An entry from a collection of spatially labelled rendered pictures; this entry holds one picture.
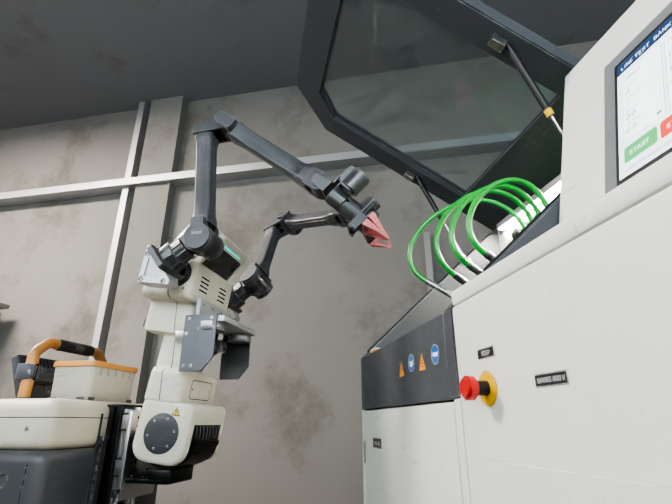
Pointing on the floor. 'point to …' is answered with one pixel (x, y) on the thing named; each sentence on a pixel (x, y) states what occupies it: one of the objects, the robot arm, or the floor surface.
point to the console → (578, 336)
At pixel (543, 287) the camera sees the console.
